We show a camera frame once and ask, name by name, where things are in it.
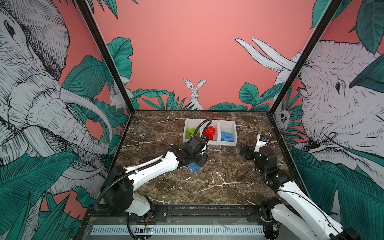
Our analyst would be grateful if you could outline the green brick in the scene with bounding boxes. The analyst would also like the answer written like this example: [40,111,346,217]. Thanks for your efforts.
[186,128,196,139]

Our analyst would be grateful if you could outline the red brick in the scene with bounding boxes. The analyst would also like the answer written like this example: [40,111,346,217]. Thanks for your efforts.
[204,126,216,141]

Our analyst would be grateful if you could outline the white three-compartment bin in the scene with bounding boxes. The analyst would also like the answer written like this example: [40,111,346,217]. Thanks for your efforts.
[183,119,238,147]

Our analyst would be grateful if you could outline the blue brick bottom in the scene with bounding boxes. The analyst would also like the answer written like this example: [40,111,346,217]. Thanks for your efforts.
[221,132,234,142]

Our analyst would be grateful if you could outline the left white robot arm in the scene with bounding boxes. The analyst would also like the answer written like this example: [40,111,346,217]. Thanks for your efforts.
[94,136,210,222]

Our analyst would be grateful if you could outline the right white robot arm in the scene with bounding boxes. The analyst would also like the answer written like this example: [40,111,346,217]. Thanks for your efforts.
[240,146,361,240]

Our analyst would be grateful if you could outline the left camera black cable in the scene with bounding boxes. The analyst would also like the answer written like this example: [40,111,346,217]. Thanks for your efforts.
[191,118,213,138]

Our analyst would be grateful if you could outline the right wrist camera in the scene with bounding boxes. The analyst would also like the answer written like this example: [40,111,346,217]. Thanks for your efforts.
[254,134,269,153]

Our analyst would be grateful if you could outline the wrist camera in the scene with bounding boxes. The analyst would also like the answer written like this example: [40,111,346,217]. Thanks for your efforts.
[203,136,210,143]
[254,134,269,153]

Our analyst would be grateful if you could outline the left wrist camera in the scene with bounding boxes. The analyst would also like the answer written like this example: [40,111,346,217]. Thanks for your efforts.
[203,136,210,143]

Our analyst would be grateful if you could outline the black mounting rail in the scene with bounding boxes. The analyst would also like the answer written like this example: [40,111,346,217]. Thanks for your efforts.
[82,204,273,228]

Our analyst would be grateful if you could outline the white slotted cable duct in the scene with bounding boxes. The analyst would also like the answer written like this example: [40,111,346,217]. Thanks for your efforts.
[90,225,264,236]

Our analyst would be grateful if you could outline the right black frame post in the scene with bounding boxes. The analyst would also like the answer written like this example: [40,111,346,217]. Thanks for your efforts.
[269,0,343,115]

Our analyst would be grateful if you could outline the black frame post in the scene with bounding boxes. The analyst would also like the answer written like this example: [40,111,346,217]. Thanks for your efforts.
[76,0,135,115]
[269,0,343,115]

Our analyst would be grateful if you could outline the left black frame post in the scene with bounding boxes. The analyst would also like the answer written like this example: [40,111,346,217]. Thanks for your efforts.
[76,0,135,115]

